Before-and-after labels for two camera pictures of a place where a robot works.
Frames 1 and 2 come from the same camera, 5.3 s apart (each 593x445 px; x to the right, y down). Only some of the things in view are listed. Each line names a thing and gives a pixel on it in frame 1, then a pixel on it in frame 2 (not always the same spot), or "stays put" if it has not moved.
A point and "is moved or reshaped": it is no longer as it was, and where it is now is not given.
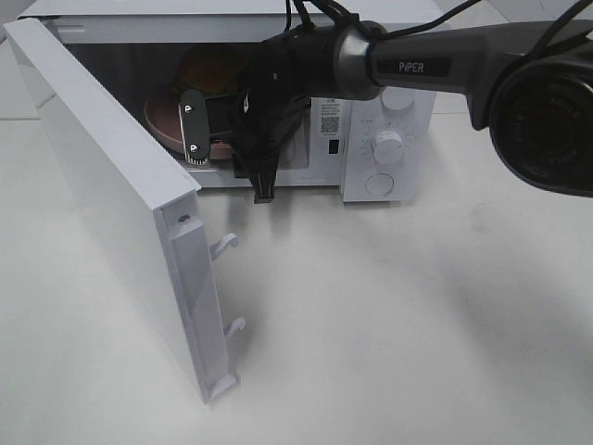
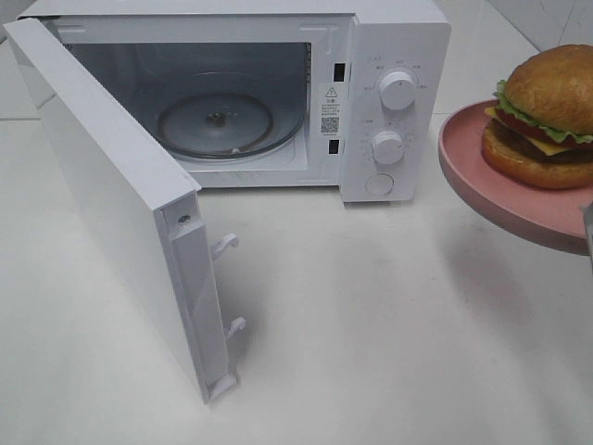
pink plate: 163,116 -> 553,217
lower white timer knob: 388,147 stays put
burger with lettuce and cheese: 213,69 is moved or reshaped
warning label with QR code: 331,117 stays put
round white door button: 379,184 stays put
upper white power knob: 397,100 stays put
